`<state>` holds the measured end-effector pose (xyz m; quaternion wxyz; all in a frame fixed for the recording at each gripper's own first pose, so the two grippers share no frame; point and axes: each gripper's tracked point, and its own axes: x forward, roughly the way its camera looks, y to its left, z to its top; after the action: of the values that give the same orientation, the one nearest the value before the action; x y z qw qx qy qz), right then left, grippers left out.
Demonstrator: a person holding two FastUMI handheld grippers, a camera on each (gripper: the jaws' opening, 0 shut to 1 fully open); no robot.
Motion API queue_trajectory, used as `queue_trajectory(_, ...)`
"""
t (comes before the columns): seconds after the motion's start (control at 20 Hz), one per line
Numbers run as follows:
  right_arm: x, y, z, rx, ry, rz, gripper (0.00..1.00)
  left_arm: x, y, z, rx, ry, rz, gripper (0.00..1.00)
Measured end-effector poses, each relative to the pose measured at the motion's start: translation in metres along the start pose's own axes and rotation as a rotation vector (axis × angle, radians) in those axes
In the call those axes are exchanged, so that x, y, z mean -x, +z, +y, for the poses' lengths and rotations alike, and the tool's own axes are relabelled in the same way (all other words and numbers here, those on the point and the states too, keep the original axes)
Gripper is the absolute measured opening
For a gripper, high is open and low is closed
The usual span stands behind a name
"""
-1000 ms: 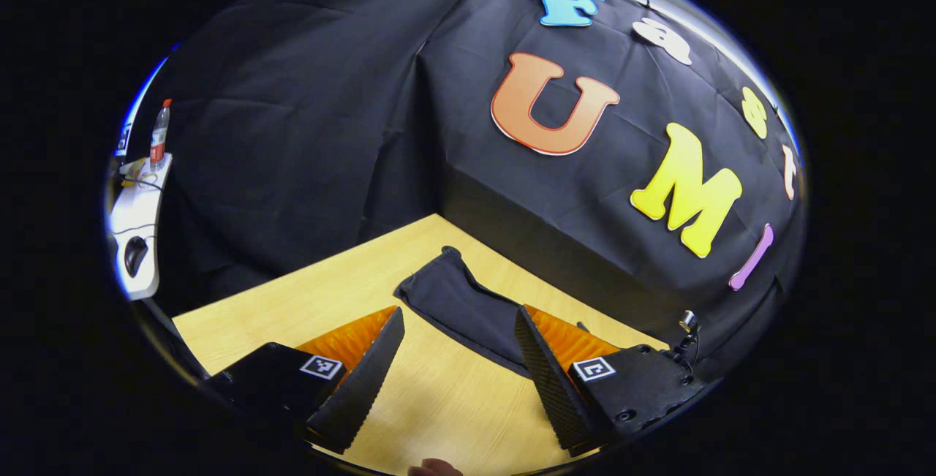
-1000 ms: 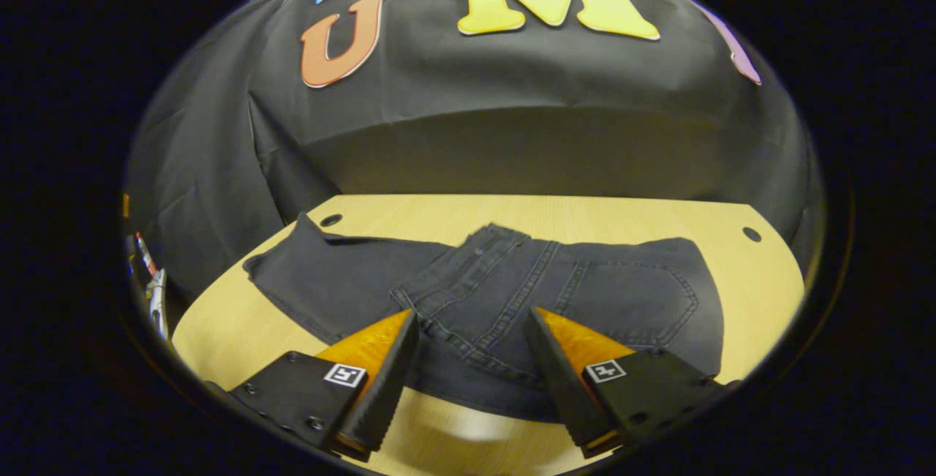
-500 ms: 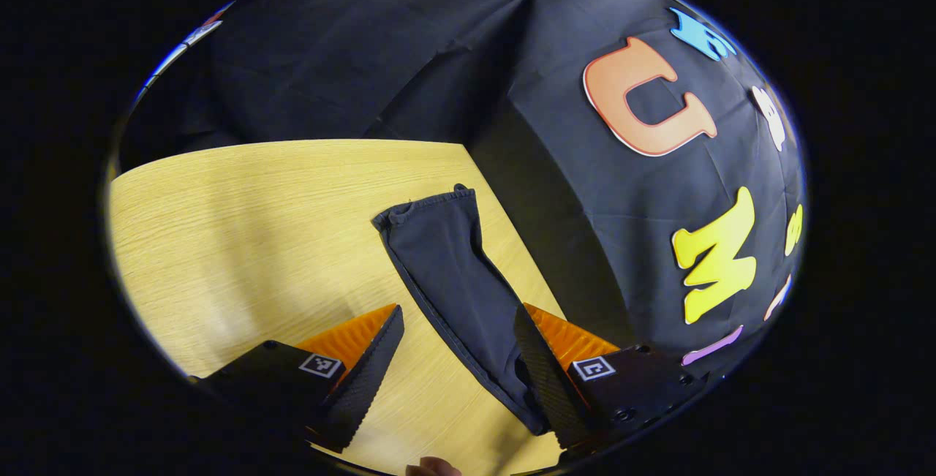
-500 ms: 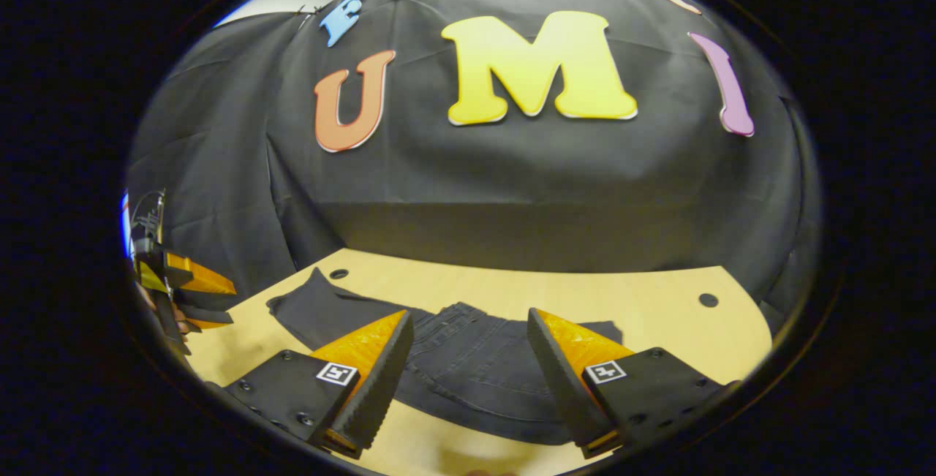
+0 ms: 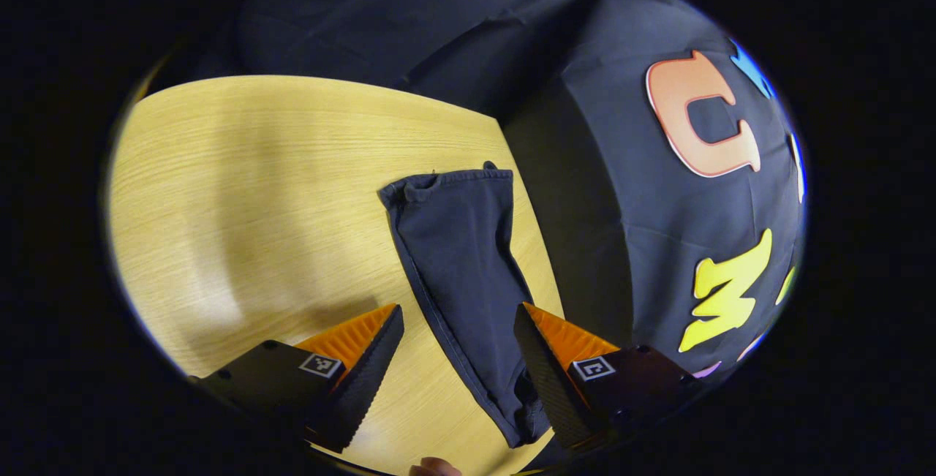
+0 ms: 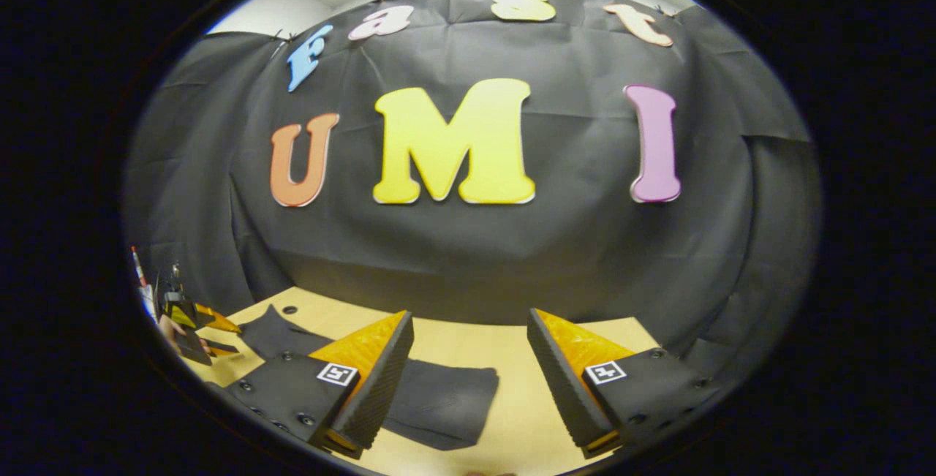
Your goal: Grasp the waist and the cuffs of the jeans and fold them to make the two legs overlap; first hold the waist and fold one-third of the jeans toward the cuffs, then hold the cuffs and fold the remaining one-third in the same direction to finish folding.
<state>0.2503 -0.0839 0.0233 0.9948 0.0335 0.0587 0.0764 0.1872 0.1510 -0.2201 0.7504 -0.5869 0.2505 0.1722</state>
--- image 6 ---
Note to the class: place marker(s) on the dark blue jeans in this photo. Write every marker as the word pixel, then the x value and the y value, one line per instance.
pixel 446 403

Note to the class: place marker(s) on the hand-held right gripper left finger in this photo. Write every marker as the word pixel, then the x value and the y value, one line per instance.
pixel 380 388

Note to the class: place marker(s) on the red and white thin pole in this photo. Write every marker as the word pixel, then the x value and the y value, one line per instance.
pixel 137 264

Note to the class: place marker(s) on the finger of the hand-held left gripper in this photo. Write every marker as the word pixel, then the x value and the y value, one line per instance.
pixel 218 319
pixel 194 346

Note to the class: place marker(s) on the black backdrop cloth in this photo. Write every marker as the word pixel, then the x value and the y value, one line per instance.
pixel 475 257

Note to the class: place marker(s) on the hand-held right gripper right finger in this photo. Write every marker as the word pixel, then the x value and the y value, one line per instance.
pixel 559 388

